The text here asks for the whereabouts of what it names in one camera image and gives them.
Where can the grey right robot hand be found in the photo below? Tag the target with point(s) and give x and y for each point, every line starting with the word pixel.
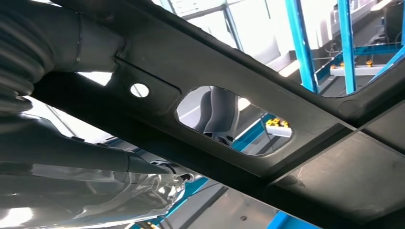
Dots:
pixel 63 189

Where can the blue metal shelf rack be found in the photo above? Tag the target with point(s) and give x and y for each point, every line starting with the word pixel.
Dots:
pixel 300 41

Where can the large black plastic car part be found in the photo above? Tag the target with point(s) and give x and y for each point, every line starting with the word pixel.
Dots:
pixel 148 156

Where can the white tray with yellow clips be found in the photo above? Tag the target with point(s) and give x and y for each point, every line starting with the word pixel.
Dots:
pixel 278 130
pixel 357 70

